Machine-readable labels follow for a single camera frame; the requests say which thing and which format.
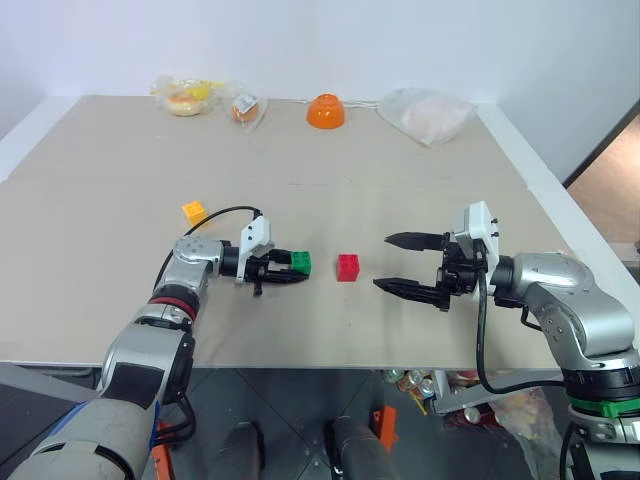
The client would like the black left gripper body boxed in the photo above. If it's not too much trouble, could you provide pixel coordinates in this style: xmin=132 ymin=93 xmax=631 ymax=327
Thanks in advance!
xmin=245 ymin=247 xmax=283 ymax=298

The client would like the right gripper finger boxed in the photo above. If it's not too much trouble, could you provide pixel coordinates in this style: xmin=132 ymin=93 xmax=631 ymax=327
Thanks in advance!
xmin=383 ymin=230 xmax=448 ymax=253
xmin=372 ymin=276 xmax=444 ymax=308

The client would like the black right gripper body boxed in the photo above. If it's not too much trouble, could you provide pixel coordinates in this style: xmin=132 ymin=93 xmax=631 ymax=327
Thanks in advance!
xmin=435 ymin=231 xmax=489 ymax=314

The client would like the green toy brick cube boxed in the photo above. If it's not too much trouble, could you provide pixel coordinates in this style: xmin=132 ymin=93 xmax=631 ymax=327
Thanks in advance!
xmin=290 ymin=249 xmax=314 ymax=277

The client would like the red toy brick cube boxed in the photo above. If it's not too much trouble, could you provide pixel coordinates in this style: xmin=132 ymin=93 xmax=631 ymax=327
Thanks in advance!
xmin=336 ymin=253 xmax=362 ymax=283

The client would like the yellow toy brick cube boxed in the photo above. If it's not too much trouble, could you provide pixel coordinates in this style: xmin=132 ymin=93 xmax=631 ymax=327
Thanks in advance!
xmin=181 ymin=199 xmax=209 ymax=227

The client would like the clear bag with pink contents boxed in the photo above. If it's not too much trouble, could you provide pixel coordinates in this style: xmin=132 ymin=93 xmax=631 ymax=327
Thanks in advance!
xmin=376 ymin=87 xmax=478 ymax=149

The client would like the orange plastic bowl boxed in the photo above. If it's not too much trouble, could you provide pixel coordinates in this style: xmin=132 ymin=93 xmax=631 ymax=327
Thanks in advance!
xmin=305 ymin=92 xmax=348 ymax=131

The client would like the clear bag with orange bun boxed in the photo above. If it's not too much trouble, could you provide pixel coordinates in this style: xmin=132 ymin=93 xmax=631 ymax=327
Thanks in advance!
xmin=228 ymin=91 xmax=270 ymax=133

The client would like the clear bag of snacks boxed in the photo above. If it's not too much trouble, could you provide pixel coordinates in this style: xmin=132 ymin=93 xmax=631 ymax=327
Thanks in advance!
xmin=491 ymin=387 xmax=569 ymax=454

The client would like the dark rounded shape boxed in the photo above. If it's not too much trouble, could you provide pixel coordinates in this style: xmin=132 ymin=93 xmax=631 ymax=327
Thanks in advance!
xmin=324 ymin=414 xmax=394 ymax=480

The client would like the brown wooden door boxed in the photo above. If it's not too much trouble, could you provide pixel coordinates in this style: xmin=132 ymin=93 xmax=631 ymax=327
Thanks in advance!
xmin=563 ymin=97 xmax=640 ymax=246

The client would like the clear bag with burger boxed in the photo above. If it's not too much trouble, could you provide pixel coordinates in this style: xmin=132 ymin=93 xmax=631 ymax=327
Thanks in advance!
xmin=150 ymin=74 xmax=237 ymax=119

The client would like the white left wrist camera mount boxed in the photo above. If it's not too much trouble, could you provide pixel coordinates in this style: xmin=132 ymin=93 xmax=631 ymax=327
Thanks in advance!
xmin=234 ymin=213 xmax=277 ymax=287

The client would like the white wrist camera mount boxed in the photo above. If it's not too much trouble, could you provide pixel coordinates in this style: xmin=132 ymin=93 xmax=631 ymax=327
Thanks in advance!
xmin=234 ymin=213 xmax=277 ymax=287
xmin=451 ymin=200 xmax=502 ymax=282

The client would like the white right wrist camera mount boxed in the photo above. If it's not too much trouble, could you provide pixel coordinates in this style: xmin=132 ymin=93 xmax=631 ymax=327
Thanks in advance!
xmin=451 ymin=200 xmax=502 ymax=282

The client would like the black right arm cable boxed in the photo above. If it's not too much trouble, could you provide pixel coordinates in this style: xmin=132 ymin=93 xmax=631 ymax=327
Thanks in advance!
xmin=474 ymin=267 xmax=569 ymax=397

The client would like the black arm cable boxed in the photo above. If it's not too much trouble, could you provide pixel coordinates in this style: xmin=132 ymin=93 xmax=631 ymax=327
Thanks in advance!
xmin=474 ymin=267 xmax=569 ymax=397
xmin=152 ymin=205 xmax=264 ymax=297

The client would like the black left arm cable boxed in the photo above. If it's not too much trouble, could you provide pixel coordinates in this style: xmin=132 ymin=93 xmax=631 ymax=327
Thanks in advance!
xmin=152 ymin=205 xmax=264 ymax=297

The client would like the orange plastic bracket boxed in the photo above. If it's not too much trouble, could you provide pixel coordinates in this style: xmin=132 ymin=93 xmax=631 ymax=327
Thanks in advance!
xmin=370 ymin=406 xmax=400 ymax=454

